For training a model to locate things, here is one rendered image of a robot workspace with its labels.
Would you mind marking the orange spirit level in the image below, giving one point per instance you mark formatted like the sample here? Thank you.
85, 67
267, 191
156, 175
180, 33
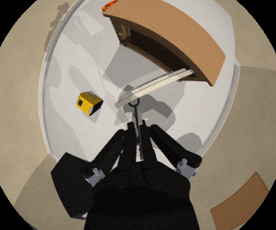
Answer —
108, 5

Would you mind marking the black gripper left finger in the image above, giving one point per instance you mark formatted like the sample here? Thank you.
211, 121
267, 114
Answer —
102, 164

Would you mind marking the yellow tape measure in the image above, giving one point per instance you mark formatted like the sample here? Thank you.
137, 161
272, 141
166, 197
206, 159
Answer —
89, 103

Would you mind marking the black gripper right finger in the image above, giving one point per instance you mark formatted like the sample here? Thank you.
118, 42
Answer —
185, 162

